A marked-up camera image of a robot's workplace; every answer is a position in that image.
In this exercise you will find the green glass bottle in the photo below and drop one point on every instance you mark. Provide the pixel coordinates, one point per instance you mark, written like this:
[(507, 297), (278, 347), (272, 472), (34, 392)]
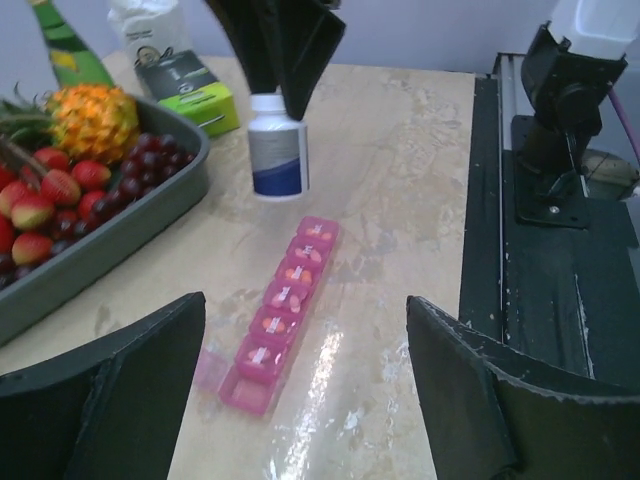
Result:
[(73, 62)]

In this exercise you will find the black green razor box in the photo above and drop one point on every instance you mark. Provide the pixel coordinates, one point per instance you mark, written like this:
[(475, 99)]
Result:
[(182, 83)]

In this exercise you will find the grey fruit tray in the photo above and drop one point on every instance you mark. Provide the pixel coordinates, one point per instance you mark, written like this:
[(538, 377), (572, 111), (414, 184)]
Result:
[(30, 299)]

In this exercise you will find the white pill bottle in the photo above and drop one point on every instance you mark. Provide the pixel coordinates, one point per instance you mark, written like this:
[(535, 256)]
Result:
[(278, 150)]

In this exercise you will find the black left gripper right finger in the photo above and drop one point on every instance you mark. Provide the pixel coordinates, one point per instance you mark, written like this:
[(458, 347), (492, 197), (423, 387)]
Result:
[(491, 412)]

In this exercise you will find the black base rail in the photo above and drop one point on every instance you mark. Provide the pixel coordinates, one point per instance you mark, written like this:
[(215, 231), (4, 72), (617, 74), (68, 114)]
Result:
[(568, 297)]

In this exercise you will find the red strawberry bunch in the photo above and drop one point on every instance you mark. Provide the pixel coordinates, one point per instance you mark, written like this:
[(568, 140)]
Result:
[(47, 203)]

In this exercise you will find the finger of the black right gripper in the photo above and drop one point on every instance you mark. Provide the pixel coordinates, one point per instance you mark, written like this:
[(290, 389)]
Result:
[(304, 37), (240, 22)]

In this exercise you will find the aluminium frame rail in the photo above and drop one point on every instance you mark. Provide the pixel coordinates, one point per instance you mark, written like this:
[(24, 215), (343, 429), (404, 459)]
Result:
[(512, 99)]

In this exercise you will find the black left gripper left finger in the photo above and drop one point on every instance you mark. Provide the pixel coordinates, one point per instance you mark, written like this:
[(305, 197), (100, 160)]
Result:
[(109, 409)]

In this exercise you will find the pink weekly pill organizer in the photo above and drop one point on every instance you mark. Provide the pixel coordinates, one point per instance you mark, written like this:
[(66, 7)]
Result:
[(254, 378)]

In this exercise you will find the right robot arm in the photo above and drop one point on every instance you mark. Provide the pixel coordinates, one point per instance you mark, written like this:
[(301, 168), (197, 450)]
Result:
[(572, 64)]

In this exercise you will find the dark purple grape bunch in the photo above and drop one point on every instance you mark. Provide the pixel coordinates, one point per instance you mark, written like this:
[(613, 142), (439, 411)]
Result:
[(152, 161)]

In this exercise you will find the orange artificial pineapple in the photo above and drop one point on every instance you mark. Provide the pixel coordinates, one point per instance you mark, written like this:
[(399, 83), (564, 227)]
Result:
[(86, 121)]

